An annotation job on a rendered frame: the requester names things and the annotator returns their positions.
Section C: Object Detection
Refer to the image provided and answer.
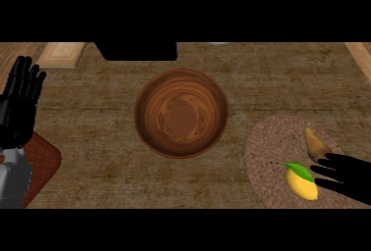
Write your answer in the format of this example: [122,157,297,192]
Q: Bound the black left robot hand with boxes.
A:
[0,55,47,150]

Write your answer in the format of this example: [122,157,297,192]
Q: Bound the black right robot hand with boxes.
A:
[309,152,371,207]

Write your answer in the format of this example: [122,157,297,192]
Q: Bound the yellow lemon with green leaf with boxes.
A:
[282,161,320,201]

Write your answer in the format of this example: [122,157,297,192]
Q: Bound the round woven brown placemat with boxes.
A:
[244,115,371,210]

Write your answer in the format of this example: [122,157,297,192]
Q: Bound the red-brown woven placemat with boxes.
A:
[20,130,63,209]

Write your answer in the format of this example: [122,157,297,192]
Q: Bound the brown wooden bowl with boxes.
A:
[133,68,230,160]

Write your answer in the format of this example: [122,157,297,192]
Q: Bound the yellow-brown pear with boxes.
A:
[303,126,334,164]

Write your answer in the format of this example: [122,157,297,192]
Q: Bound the pale wooden board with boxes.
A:
[37,42,87,69]

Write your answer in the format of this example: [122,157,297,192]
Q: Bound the black appliance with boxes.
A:
[93,42,180,62]

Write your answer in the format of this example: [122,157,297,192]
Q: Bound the pale wooden strip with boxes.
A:
[343,42,371,82]

